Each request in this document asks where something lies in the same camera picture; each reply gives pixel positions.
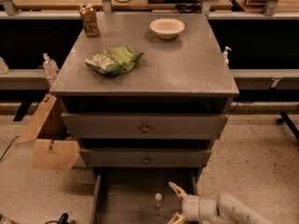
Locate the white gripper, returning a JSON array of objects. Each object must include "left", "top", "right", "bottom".
[{"left": 167, "top": 182, "right": 218, "bottom": 224}]

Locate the clear plastic water bottle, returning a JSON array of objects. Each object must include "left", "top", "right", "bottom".
[{"left": 152, "top": 193, "right": 164, "bottom": 216}]

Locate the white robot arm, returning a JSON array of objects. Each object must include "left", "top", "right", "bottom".
[{"left": 167, "top": 182, "right": 274, "bottom": 224}]

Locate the grey open bottom drawer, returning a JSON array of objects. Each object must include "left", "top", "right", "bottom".
[{"left": 89, "top": 168, "right": 197, "bottom": 224}]

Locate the grey drawer cabinet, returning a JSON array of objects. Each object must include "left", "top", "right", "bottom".
[{"left": 49, "top": 13, "right": 240, "bottom": 224}]

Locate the grey middle drawer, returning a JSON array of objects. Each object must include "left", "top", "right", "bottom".
[{"left": 80, "top": 148, "right": 211, "bottom": 167}]

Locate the grey top drawer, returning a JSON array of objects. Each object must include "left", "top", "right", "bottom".
[{"left": 62, "top": 113, "right": 228, "bottom": 140}]

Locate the white pump dispenser bottle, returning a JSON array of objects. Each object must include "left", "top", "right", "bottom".
[{"left": 222, "top": 46, "right": 232, "bottom": 65}]

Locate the clear bottle on shelf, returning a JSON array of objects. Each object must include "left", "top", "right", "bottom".
[{"left": 43, "top": 53, "right": 59, "bottom": 77}]

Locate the black object bottom left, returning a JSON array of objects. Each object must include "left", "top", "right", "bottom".
[{"left": 45, "top": 213, "right": 69, "bottom": 224}]

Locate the black table leg right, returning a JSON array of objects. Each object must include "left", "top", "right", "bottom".
[{"left": 277, "top": 112, "right": 299, "bottom": 141}]

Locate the brown cardboard box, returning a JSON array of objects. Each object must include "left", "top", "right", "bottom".
[{"left": 17, "top": 94, "right": 84, "bottom": 171}]

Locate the green chip bag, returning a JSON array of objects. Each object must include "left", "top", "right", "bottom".
[{"left": 85, "top": 46, "right": 143, "bottom": 76}]

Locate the white paper bowl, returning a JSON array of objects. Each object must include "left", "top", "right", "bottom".
[{"left": 149, "top": 18, "right": 185, "bottom": 39}]

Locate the gold drink can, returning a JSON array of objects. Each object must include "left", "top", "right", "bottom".
[{"left": 79, "top": 4, "right": 100, "bottom": 37}]

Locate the black cable on floor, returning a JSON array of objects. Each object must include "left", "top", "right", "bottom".
[{"left": 0, "top": 135, "right": 21, "bottom": 162}]

